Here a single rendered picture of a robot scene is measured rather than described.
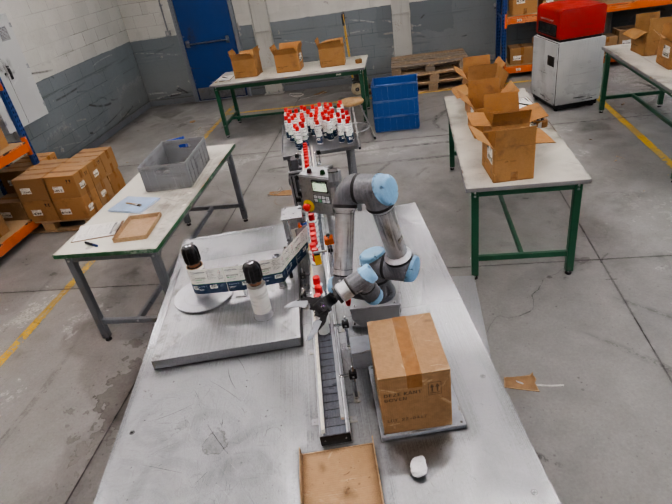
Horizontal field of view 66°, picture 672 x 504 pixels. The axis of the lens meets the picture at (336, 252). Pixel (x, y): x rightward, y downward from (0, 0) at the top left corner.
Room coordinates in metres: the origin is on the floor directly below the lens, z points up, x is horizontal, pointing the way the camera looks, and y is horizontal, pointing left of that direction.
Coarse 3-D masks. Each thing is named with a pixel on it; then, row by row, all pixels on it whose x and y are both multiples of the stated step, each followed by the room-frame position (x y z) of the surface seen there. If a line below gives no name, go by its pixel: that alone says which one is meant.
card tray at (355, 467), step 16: (336, 448) 1.21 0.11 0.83; (352, 448) 1.20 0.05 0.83; (368, 448) 1.19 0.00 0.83; (304, 464) 1.17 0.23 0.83; (320, 464) 1.16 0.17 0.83; (336, 464) 1.15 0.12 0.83; (352, 464) 1.14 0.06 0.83; (368, 464) 1.13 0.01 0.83; (304, 480) 1.11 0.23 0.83; (320, 480) 1.10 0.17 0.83; (336, 480) 1.09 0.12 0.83; (352, 480) 1.08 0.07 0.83; (368, 480) 1.07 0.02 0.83; (304, 496) 1.05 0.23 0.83; (320, 496) 1.04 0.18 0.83; (336, 496) 1.03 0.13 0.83; (352, 496) 1.02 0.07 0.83; (368, 496) 1.01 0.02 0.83
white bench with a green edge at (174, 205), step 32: (224, 160) 4.49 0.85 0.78; (128, 192) 4.04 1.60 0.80; (160, 192) 3.92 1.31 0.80; (192, 192) 3.82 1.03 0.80; (160, 224) 3.33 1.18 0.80; (64, 256) 3.11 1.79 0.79; (96, 256) 3.12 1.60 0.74; (128, 256) 3.08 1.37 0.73; (160, 256) 3.07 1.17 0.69; (160, 288) 3.48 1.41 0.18; (96, 320) 3.15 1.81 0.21; (128, 320) 3.12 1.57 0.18
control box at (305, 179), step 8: (312, 168) 2.22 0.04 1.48; (320, 168) 2.20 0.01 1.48; (328, 168) 2.19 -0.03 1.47; (304, 176) 2.16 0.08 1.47; (312, 176) 2.13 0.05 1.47; (320, 176) 2.11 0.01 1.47; (304, 184) 2.16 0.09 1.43; (328, 184) 2.08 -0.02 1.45; (304, 192) 2.16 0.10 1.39; (312, 192) 2.14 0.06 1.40; (328, 192) 2.09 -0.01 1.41; (304, 200) 2.17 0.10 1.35; (312, 200) 2.14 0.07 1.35; (312, 208) 2.14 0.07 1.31; (320, 208) 2.12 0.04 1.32; (328, 208) 2.09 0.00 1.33
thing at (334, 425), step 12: (324, 252) 2.46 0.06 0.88; (324, 336) 1.76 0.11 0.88; (324, 348) 1.68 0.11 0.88; (336, 348) 1.67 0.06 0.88; (324, 360) 1.61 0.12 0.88; (324, 372) 1.54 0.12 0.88; (324, 384) 1.48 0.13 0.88; (336, 384) 1.47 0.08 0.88; (324, 396) 1.42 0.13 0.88; (336, 396) 1.41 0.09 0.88; (324, 408) 1.36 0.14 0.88; (336, 408) 1.35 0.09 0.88; (324, 420) 1.30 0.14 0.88; (336, 420) 1.29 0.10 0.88; (336, 432) 1.24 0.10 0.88
